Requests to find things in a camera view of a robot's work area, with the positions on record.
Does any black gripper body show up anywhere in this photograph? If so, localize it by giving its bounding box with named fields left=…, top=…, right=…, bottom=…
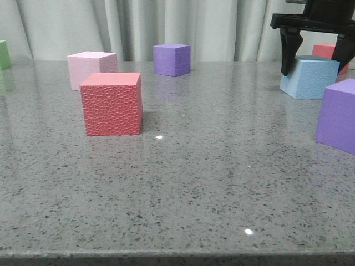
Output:
left=270, top=0, right=354, bottom=34

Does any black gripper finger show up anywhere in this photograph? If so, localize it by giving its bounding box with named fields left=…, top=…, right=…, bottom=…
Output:
left=331, top=34, right=355, bottom=74
left=280, top=27, right=303, bottom=76

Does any light blue foam cube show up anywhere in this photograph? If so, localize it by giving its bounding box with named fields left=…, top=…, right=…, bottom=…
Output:
left=280, top=55, right=339, bottom=99

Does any far red foam cube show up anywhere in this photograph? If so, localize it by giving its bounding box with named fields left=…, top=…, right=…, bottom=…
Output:
left=312, top=43, right=351, bottom=61

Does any red foam cube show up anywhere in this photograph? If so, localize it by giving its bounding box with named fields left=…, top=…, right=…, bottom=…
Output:
left=312, top=43, right=351, bottom=61
left=80, top=72, right=143, bottom=136

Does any near purple foam cube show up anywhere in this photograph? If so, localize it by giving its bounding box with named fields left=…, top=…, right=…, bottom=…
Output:
left=315, top=78, right=354, bottom=154

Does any purple foam cube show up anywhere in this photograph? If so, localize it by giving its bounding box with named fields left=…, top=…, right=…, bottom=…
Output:
left=153, top=43, right=191, bottom=77
left=315, top=78, right=354, bottom=154

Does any far purple foam cube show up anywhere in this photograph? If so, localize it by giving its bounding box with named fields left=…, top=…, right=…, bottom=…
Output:
left=153, top=43, right=191, bottom=77

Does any near red foam cube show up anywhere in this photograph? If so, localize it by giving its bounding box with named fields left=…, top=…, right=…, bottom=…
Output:
left=80, top=72, right=143, bottom=136

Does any pink foam cube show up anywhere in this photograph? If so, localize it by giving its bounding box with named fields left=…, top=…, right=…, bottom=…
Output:
left=67, top=51, right=118, bottom=91

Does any grey curtain backdrop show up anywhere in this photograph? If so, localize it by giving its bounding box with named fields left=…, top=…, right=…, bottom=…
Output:
left=0, top=0, right=355, bottom=62

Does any green foam cube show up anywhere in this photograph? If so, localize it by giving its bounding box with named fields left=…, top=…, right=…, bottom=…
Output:
left=0, top=40, right=11, bottom=70

